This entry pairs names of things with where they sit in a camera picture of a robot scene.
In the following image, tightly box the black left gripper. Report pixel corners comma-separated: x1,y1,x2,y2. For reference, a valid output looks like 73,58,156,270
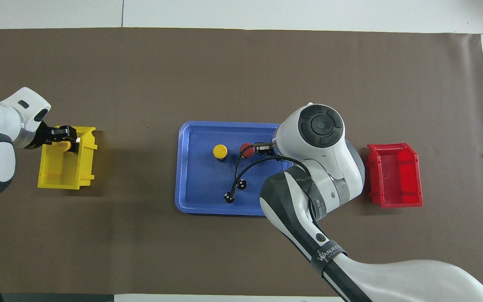
35,122,78,148

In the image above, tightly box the blue plastic tray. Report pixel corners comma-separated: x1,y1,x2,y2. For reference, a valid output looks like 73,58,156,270
175,121,285,217

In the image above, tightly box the yellow plastic storage bin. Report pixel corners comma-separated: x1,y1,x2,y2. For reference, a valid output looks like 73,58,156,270
38,126,99,190

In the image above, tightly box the brown paper table mat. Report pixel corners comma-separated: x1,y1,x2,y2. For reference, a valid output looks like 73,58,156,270
0,28,483,298

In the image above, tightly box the red plastic storage bin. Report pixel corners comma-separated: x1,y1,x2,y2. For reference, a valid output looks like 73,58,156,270
366,143,423,209

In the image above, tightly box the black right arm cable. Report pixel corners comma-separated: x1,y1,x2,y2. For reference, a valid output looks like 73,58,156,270
231,143,314,203

